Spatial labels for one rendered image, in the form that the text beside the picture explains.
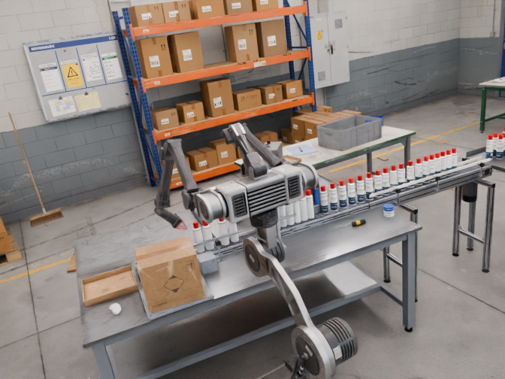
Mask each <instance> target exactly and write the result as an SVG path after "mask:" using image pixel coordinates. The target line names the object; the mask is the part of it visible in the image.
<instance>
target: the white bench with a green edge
mask: <svg viewBox="0 0 505 379"><path fill-rule="evenodd" d="M415 134H416V132H414V131H410V130H406V129H398V128H394V127H390V126H382V137H381V138H380V139H377V140H375V141H371V142H368V143H366V144H363V145H360V146H357V147H354V148H351V149H348V150H345V151H339V150H333V149H330V148H327V147H321V146H319V145H318V138H313V139H310V140H307V141H302V142H300V143H297V144H292V145H289V146H287V147H283V155H284V156H285V155H289V156H294V157H298V158H301V159H302V162H305V163H308V164H310V165H312V166H313V167H314V168H315V169H316V170H318V169H321V168H325V167H328V166H330V165H334V164H337V163H339V162H343V161H346V160H348V159H352V158H355V157H357V156H362V155H365V154H367V172H371V177H372V178H373V175H376V172H375V171H373V169H372V152H374V151H376V150H380V149H383V148H385V147H389V146H392V145H394V144H398V143H402V144H403V145H404V168H405V179H407V166H408V161H409V160H410V136H411V135H415ZM303 144H307V145H309V146H311V147H312V148H313V149H315V150H317V151H318V152H316V153H309V154H305V155H301V156H295V155H294V154H293V153H291V152H289V151H288V150H287V149H286V148H288V147H295V146H299V145H303ZM242 163H243V160H242V159H240V160H238V161H234V164H235V165H238V166H240V174H241V178H242V177H243V175H242V171H241V164H242Z"/></svg>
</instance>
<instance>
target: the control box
mask: <svg viewBox="0 0 505 379"><path fill-rule="evenodd" d="M269 146H271V152H272V154H273V155H275V156H276V157H278V158H280V159H283V147H282V141H276V142H271V144H269Z"/></svg>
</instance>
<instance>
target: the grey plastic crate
mask: <svg viewBox="0 0 505 379"><path fill-rule="evenodd" d="M365 120H371V121H372V122H369V123H366V122H365ZM316 129H317V136H318V145H319V146H321V147H327V148H330V149H333V150H339V151H345V150H348V149H351V148H354V147H357V146H360V145H363V144H366V143H368V142H371V141H375V140H377V139H380V138H381V137H382V118H379V117H369V116H363V115H358V114H355V115H352V116H349V117H344V118H342V119H339V120H335V121H332V122H330V123H325V124H322V125H319V126H317V127H316Z"/></svg>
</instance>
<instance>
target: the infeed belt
mask: <svg viewBox="0 0 505 379"><path fill-rule="evenodd" d="M367 203H368V202H366V201H364V203H362V204H360V203H358V201H356V205H355V206H349V203H348V204H347V208H346V209H340V206H338V211H336V212H332V211H331V209H328V214H326V215H323V214H321V212H319V213H317V214H314V218H313V219H311V220H309V219H308V221H304V222H303V221H301V222H300V223H295V224H294V225H293V226H297V225H301V224H303V223H307V222H310V221H313V220H317V219H319V218H322V217H327V216H329V215H332V214H336V213H339V212H341V211H345V210H349V209H351V208H355V207H358V206H361V205H365V204H367ZM293 226H288V225H287V227H284V228H282V227H281V228H280V231H281V230H284V229H288V228H291V227H293ZM248 237H254V238H257V235H256V232H253V233H249V234H247V235H243V236H240V237H239V242H236V243H232V242H231V239H230V240H229V243H230V244H229V245H227V246H222V242H220V243H221V245H220V246H219V249H223V248H226V247H230V246H233V245H236V244H239V243H243V240H244V239H245V238H248ZM204 249H205V251H204V252H203V253H206V252H209V251H212V252H213V251H216V250H218V247H217V246H216V245H215V244H214V249H213V250H206V247H205V248H204Z"/></svg>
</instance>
